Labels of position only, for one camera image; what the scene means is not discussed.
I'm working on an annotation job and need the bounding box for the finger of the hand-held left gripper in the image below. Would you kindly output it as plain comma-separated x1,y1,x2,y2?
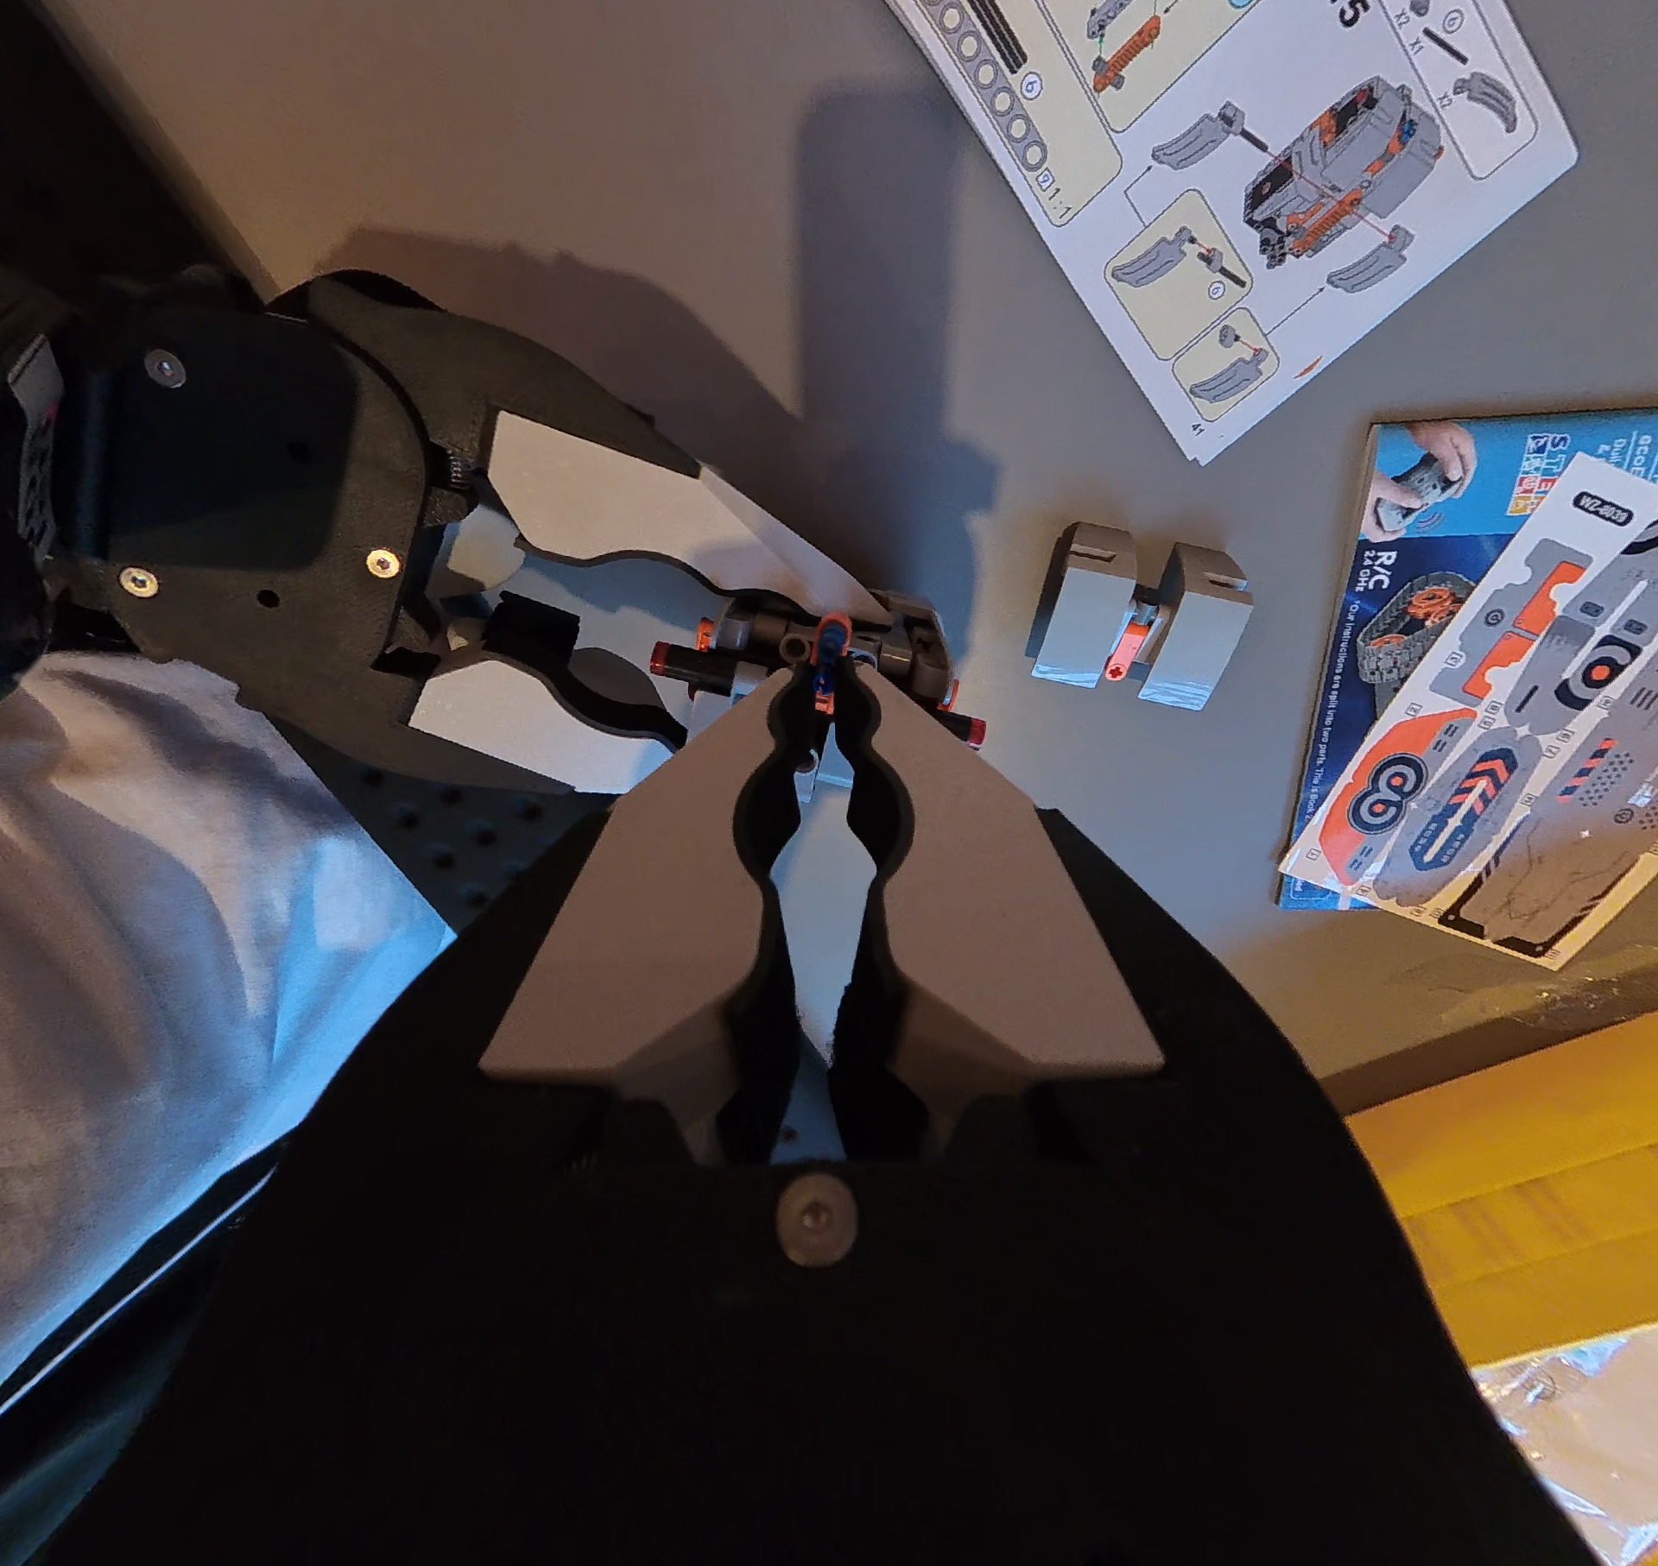
445,405,898,634
407,596,690,797

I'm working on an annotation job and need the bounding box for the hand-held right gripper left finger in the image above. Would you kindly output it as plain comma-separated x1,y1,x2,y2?
479,665,804,1159

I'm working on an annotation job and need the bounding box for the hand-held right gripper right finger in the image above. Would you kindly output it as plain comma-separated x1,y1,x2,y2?
835,659,1165,1152

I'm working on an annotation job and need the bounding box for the grey brick robot model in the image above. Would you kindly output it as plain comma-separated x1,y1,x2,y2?
647,587,988,802

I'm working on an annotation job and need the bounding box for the grey curved panel assembly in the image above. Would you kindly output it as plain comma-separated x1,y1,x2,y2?
1026,521,1255,715

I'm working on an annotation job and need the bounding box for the person's white shirt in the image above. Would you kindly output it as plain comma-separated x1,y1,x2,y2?
0,649,457,1417

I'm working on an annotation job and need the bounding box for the sticker sheet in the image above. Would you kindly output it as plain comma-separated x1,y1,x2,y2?
1278,490,1658,973

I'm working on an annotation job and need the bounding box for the blue booklet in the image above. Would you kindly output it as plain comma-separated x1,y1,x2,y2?
1275,405,1658,912

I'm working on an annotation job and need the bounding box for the white instruction booklet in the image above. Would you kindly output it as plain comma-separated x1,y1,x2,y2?
827,0,1581,466

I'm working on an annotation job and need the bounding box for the clear plastic bag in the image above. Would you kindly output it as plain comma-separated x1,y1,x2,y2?
1470,1325,1658,1566

